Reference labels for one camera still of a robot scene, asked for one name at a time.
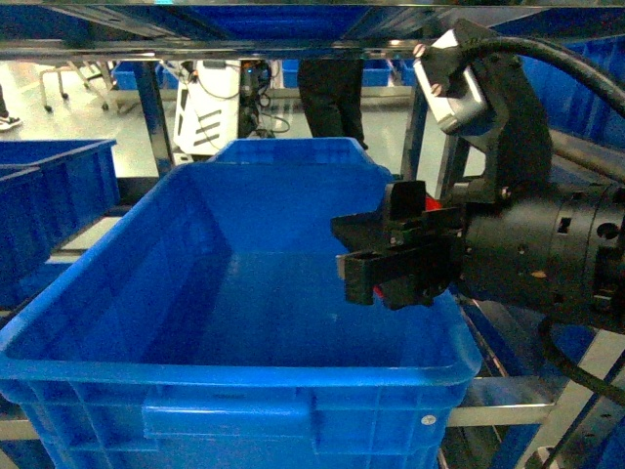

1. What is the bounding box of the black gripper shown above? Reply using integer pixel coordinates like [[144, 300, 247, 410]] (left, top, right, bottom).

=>
[[331, 181, 624, 333]]

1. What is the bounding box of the red toy block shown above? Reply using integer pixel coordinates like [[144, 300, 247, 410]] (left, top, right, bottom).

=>
[[373, 193, 442, 300]]

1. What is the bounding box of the blue crate on shelf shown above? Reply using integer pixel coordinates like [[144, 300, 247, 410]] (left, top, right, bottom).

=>
[[1, 139, 481, 468]]

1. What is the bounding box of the steel shelf rack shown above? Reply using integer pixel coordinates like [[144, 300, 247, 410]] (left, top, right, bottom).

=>
[[1, 1, 624, 467]]

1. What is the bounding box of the blue crate left shelf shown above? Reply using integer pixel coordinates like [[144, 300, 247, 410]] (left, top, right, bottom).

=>
[[1, 139, 120, 310]]

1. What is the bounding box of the person in dark trousers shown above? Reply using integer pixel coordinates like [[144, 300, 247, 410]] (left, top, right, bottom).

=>
[[298, 59, 368, 150]]

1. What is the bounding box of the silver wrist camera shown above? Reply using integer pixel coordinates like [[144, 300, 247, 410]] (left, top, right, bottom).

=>
[[413, 29, 488, 135]]

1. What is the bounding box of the black cable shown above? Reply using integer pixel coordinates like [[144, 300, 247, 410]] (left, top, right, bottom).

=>
[[458, 35, 625, 120]]

